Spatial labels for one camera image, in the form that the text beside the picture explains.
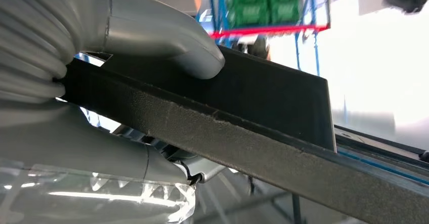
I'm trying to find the blue metal shelf rack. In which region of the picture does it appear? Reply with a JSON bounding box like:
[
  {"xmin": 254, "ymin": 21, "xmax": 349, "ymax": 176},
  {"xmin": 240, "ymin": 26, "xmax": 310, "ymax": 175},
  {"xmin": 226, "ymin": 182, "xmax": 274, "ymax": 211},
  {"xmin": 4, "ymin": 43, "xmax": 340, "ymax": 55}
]
[{"xmin": 196, "ymin": 0, "xmax": 332, "ymax": 77}]

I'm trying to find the red horizontal beam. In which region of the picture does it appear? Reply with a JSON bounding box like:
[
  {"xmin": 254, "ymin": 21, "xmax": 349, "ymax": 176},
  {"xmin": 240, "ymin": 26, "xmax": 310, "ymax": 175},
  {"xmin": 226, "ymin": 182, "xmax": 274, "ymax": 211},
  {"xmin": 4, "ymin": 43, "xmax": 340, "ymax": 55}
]
[{"xmin": 209, "ymin": 24, "xmax": 331, "ymax": 39}]

